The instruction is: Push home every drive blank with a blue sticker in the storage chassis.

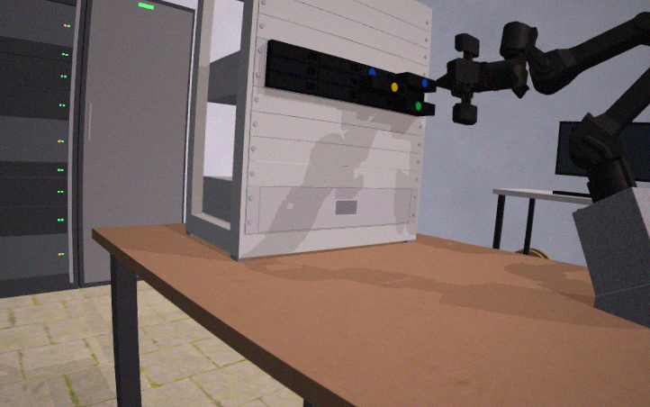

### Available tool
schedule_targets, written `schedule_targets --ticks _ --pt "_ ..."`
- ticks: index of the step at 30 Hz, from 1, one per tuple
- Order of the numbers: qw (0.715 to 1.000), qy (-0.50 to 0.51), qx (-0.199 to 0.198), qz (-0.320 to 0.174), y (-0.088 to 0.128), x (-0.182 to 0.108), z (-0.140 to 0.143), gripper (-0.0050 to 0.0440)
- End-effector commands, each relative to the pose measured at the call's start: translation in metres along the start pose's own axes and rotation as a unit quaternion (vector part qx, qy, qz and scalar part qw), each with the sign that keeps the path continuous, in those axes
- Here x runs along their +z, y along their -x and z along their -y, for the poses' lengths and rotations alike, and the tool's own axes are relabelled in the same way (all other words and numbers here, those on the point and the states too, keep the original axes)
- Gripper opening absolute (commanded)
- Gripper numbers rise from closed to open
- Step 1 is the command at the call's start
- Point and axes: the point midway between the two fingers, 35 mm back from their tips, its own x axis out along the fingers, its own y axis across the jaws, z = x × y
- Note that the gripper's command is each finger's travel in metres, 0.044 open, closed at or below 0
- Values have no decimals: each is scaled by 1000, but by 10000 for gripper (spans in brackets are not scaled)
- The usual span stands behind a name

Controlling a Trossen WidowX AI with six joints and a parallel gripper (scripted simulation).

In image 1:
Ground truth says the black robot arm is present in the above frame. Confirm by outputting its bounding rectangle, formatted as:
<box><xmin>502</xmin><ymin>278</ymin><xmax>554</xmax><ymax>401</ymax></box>
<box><xmin>446</xmin><ymin>12</ymin><xmax>650</xmax><ymax>203</ymax></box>

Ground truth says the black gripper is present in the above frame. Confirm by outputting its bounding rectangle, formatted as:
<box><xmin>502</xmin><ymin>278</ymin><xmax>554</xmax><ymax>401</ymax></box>
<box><xmin>433</xmin><ymin>33</ymin><xmax>497</xmax><ymax>125</ymax></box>

